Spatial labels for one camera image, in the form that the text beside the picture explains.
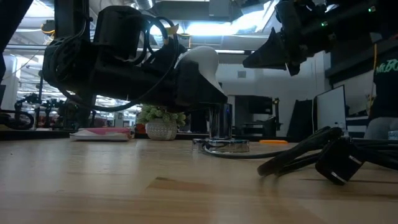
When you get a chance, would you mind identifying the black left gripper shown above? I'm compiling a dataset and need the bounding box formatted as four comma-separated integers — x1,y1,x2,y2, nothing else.
42,37,228,113

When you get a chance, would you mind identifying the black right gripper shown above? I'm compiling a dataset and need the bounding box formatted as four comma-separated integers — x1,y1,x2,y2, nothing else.
242,0,312,77

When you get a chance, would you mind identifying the white reflector lightbulb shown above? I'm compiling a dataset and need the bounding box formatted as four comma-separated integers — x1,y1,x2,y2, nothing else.
175,45,225,95

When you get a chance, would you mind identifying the artificial succulent in woven pot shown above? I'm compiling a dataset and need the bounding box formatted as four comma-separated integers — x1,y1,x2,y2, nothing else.
136,104,187,141

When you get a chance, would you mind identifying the white whiteboard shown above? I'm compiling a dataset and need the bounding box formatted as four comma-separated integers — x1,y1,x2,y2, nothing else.
312,84,348,133

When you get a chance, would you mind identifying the pink and white packet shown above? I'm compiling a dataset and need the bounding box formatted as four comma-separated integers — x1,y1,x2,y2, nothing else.
69,126,136,142

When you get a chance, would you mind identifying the navy white striped cloth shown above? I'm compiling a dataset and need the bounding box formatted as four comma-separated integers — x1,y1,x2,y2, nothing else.
346,116,368,135

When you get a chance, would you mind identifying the person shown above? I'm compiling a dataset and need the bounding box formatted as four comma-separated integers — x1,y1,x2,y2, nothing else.
364,43,398,141

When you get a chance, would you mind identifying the black lamp power cord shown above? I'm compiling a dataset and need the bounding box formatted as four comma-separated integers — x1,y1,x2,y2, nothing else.
201,125,398,187

